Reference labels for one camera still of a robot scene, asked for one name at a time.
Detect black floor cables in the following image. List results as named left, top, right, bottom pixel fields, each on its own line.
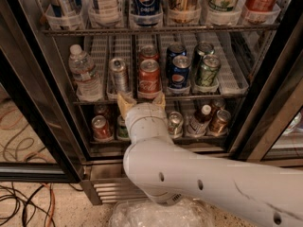
left=0, top=183, right=84, bottom=227

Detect clear plastic bag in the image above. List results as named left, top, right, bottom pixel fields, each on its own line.
left=108, top=199, right=215, bottom=227

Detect blue pepsi can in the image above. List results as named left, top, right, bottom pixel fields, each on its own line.
left=166, top=42, right=187, bottom=76
left=169, top=55, right=190, bottom=89

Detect bottom shelf bronze can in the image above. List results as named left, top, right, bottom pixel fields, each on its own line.
left=208, top=110, right=231, bottom=136

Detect top shelf blue white can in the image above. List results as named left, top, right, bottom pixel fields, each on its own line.
left=46, top=0, right=81, bottom=30

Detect green soda can front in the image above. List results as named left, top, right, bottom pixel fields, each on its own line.
left=195, top=54, right=221, bottom=87

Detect green soda can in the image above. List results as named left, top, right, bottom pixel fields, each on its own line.
left=192, top=41, right=215, bottom=69
left=195, top=54, right=221, bottom=87

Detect green soda can rear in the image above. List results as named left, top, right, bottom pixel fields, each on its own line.
left=192, top=41, right=215, bottom=69

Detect top shelf brown can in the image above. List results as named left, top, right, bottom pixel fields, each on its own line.
left=169, top=0, right=198, bottom=24

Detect silver soda can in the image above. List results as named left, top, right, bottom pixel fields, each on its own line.
left=109, top=58, right=129, bottom=93

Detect orange floor cable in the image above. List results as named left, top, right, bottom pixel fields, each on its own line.
left=41, top=183, right=57, bottom=227

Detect glass fridge door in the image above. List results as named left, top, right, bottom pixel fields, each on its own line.
left=237, top=16, right=303, bottom=169
left=0, top=0, right=84, bottom=183

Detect steel fridge bottom grille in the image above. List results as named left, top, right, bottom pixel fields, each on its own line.
left=80, top=160, right=147, bottom=205

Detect blue pepsi can front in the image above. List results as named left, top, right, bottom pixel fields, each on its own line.
left=169, top=55, right=190, bottom=89

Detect top shelf pepsi can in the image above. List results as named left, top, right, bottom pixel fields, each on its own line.
left=133, top=0, right=160, bottom=26

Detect empty clear shelf tray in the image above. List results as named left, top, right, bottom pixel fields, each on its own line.
left=201, top=32, right=249, bottom=95

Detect bottom shelf silver green can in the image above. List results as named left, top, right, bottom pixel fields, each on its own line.
left=168, top=112, right=184, bottom=137

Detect bottom shelf brown bottle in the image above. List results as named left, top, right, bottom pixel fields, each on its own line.
left=187, top=104, right=211, bottom=136

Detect bottom shelf red can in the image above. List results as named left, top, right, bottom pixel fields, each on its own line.
left=92, top=115, right=112, bottom=141

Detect clear water bottle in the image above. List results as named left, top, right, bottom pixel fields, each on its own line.
left=68, top=44, right=102, bottom=102

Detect left glass fridge door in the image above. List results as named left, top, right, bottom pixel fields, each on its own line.
left=0, top=0, right=84, bottom=183

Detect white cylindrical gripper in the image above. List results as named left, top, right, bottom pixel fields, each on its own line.
left=116, top=92, right=169, bottom=143

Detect right glass fridge door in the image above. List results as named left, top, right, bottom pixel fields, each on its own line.
left=237, top=16, right=303, bottom=169

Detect red coke can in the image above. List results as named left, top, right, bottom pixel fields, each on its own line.
left=139, top=44, right=159, bottom=61
left=139, top=60, right=160, bottom=94

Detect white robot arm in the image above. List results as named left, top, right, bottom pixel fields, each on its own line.
left=117, top=93, right=303, bottom=227

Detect top shelf white bottle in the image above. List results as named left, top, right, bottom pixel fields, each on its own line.
left=88, top=0, right=120, bottom=28

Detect red coke can rear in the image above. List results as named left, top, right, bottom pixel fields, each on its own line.
left=139, top=44, right=159, bottom=61

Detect red coke can front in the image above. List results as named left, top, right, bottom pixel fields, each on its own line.
left=139, top=60, right=160, bottom=94

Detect blue pepsi can rear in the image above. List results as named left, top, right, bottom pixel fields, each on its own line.
left=166, top=42, right=187, bottom=76

